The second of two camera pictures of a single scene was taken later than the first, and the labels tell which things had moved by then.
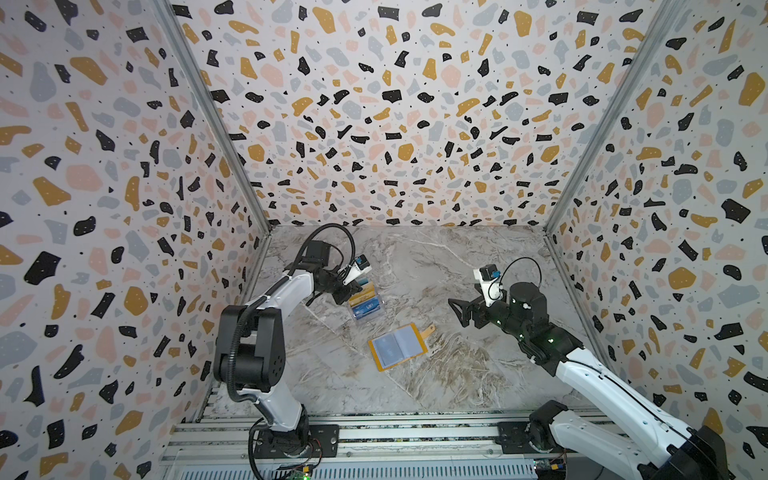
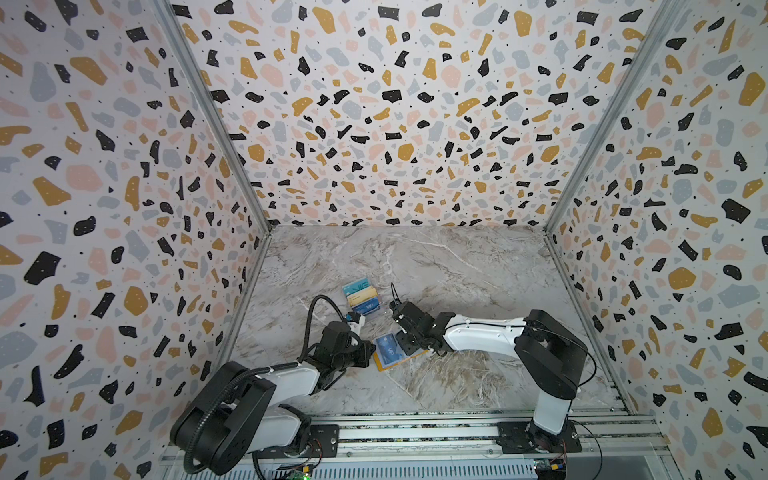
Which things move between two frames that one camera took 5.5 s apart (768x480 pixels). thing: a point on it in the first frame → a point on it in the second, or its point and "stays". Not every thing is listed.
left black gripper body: [340, 291] → [358, 356]
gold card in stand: [367, 292] stays
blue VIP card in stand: [366, 308] stays
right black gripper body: [480, 312] → [405, 318]
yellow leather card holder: [399, 346] stays
